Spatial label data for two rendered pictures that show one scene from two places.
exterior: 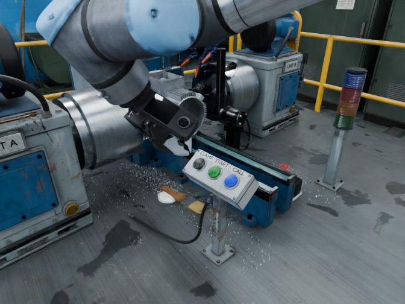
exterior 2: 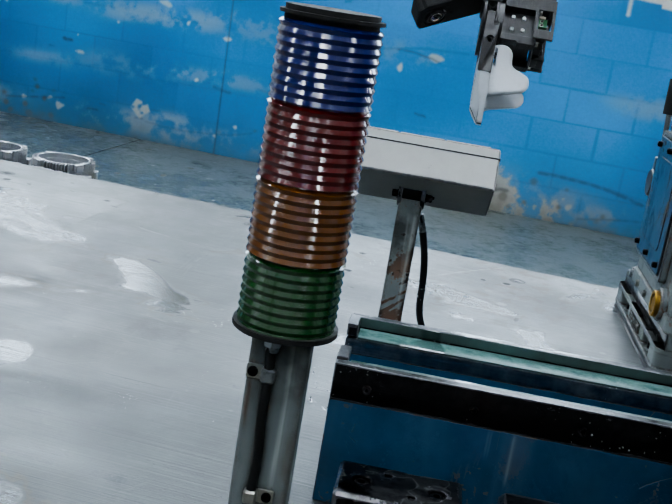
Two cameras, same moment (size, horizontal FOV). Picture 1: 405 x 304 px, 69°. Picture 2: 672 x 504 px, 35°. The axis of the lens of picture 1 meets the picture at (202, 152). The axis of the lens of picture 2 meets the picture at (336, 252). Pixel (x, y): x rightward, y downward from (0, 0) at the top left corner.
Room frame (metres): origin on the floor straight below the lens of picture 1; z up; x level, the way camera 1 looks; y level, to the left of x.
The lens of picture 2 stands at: (1.38, -0.86, 1.24)
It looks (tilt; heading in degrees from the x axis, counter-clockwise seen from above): 15 degrees down; 138
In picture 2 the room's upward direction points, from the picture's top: 9 degrees clockwise
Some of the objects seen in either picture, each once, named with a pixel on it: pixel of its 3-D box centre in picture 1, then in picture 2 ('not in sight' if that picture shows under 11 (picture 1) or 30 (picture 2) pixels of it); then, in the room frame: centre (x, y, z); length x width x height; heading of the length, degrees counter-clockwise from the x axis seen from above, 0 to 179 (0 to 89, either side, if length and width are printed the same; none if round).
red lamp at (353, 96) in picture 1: (351, 93); (313, 143); (0.92, -0.47, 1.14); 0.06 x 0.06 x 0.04
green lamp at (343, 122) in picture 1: (344, 119); (290, 291); (0.92, -0.47, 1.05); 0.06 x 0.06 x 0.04
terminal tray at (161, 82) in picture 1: (164, 85); not in sight; (1.13, 0.15, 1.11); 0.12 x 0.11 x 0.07; 44
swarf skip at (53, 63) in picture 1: (73, 60); not in sight; (5.13, 2.17, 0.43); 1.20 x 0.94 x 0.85; 130
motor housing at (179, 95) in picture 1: (172, 111); not in sight; (1.10, 0.12, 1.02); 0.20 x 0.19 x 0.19; 44
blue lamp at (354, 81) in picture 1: (354, 79); (325, 64); (0.92, -0.47, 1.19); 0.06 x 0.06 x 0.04
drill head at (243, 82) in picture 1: (229, 88); not in sight; (1.33, -0.12, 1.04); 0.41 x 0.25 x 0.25; 134
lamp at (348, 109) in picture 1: (348, 106); (301, 218); (0.92, -0.47, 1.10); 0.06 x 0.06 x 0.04
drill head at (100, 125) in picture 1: (84, 130); not in sight; (0.86, 0.37, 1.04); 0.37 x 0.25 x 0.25; 134
